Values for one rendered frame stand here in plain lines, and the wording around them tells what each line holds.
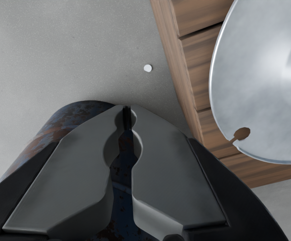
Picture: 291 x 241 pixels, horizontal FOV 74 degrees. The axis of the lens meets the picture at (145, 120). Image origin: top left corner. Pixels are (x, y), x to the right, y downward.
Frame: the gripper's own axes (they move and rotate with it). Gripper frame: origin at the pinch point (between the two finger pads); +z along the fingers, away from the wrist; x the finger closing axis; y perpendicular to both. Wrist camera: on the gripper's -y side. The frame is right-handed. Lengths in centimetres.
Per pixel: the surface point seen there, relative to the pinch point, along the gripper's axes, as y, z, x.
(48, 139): 21.8, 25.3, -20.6
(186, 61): 0.3, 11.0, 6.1
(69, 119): 21.7, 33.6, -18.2
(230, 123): 7.5, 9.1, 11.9
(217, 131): 10.0, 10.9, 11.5
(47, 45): 5, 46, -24
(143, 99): 22, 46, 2
